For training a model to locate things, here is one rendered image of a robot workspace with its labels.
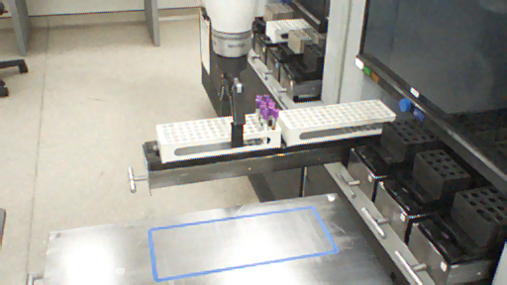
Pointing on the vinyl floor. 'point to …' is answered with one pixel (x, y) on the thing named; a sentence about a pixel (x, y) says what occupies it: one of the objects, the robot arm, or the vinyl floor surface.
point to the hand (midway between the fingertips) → (231, 129)
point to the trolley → (220, 248)
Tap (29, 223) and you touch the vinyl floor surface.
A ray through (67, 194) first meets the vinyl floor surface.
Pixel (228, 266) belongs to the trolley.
